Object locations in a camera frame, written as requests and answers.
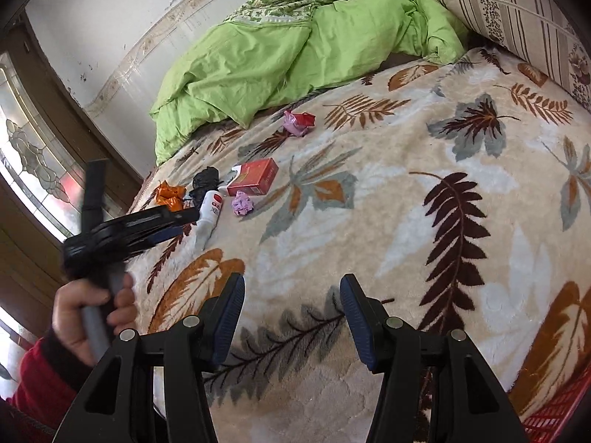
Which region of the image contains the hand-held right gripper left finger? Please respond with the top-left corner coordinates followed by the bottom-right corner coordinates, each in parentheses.
top-left (51, 273), bottom-right (245, 443)

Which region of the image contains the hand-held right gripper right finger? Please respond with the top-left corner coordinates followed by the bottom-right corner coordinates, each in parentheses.
top-left (339, 273), bottom-right (529, 443)

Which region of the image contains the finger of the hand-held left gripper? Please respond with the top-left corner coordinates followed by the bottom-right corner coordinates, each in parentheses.
top-left (139, 223), bottom-right (194, 246)
top-left (134, 205), bottom-right (200, 232)

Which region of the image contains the white tube with red label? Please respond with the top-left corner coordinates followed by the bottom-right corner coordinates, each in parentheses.
top-left (194, 189), bottom-right (224, 249)

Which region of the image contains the black plastic bag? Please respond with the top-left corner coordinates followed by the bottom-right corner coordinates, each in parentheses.
top-left (186, 165), bottom-right (223, 205)

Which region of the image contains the pink and red wrapper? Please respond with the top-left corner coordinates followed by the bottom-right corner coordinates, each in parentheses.
top-left (283, 110), bottom-right (317, 138)

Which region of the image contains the red mesh basket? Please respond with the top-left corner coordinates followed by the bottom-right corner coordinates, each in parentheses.
top-left (522, 374), bottom-right (589, 443)

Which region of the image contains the person's left forearm red sleeve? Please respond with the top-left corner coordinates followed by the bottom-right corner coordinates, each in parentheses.
top-left (0, 327), bottom-right (93, 432)

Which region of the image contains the person's left hand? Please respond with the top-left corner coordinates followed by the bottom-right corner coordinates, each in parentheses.
top-left (52, 273), bottom-right (138, 365)

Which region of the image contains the orange crumpled packet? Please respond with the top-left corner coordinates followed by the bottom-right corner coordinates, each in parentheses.
top-left (154, 181), bottom-right (185, 213)

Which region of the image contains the purple crumpled paper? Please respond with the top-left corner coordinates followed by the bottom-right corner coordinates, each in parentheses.
top-left (231, 191), bottom-right (256, 217)

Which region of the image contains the red cigarette pack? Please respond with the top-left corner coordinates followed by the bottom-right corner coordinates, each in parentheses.
top-left (225, 158), bottom-right (280, 198)

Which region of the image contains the stained glass window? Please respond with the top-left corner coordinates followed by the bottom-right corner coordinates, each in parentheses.
top-left (0, 51), bottom-right (86, 241)

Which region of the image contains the leaf print blanket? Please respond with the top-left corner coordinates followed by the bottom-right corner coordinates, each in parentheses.
top-left (122, 48), bottom-right (591, 443)

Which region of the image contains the green duvet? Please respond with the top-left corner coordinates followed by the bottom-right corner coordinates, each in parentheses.
top-left (150, 0), bottom-right (469, 167)

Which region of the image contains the striped floral pillow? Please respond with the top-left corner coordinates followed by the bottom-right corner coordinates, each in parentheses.
top-left (418, 0), bottom-right (591, 114)

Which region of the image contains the brown wooden window frame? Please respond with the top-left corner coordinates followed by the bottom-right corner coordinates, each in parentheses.
top-left (0, 14), bottom-right (144, 315)

